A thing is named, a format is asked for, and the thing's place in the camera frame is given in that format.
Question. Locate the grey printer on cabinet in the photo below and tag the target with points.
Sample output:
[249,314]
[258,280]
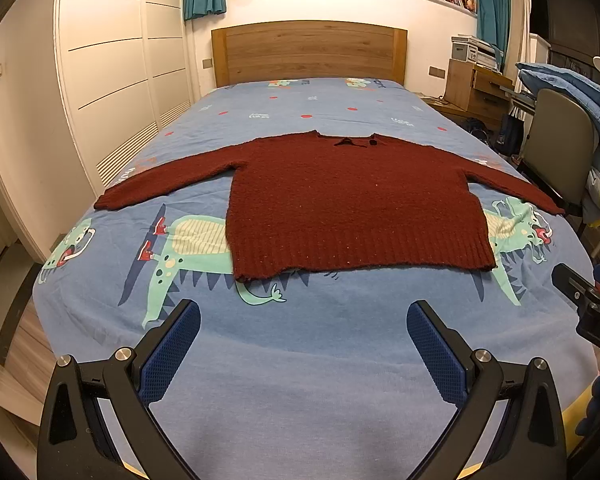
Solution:
[467,48]

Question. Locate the wooden bedside cabinet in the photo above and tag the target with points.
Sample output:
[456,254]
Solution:
[473,92]

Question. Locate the grey chair with black legs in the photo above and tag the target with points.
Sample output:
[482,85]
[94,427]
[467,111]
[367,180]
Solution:
[558,152]

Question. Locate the dark red knit sweater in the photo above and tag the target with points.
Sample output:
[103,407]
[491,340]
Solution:
[320,203]

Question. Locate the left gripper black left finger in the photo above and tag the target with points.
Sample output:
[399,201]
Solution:
[74,441]

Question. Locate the white built-in wardrobe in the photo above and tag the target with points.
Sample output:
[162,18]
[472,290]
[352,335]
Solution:
[123,76]

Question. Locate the teal right curtain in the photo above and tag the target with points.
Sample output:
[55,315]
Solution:
[493,26]

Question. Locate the black backpack on floor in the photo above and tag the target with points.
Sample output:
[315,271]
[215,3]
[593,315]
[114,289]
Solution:
[481,132]

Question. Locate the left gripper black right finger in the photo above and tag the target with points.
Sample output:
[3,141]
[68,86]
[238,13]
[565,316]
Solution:
[530,442]

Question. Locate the wooden headboard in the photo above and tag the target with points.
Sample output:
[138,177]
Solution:
[308,49]

